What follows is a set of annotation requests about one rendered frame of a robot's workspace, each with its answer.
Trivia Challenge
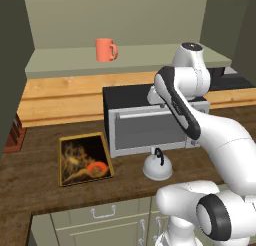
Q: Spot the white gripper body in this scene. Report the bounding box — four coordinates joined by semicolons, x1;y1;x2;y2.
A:
147;85;168;108

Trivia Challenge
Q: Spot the orange mug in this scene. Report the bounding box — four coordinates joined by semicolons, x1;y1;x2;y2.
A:
95;37;119;63

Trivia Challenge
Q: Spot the dark patterned tray, yellow rim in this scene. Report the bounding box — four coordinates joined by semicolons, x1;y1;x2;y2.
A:
58;131;116;188

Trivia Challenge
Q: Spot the olive cabinet door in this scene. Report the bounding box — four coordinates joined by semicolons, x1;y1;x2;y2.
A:
0;0;36;155
199;0;256;78

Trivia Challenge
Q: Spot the pale green base cabinet door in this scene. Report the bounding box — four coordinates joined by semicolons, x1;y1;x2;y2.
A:
147;211;172;246
54;215;150;246

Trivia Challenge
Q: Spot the black and silver toaster oven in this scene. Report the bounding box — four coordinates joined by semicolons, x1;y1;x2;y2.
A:
102;82;211;159

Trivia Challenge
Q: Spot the black hob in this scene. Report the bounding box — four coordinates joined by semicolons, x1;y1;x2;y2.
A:
208;66;256;92

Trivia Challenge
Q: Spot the pale green drawer front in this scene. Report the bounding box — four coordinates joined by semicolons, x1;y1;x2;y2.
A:
49;195;153;232

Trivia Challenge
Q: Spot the brown knife block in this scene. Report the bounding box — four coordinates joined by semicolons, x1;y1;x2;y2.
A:
2;112;28;154

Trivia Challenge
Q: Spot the silver toaster oven handle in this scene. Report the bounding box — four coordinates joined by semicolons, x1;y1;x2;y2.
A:
114;109;174;121

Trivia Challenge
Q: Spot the white kettle with black handle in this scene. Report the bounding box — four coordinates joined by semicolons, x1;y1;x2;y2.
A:
142;147;174;182

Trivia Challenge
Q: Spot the olive wall cabinet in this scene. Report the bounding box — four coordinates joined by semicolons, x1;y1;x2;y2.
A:
4;0;251;80

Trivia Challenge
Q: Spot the silver drawer handle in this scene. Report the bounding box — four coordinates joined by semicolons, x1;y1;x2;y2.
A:
90;204;118;220

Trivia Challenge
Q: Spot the silver cabinet door handle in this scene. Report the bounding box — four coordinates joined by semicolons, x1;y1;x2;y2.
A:
153;215;164;243
138;218;148;243

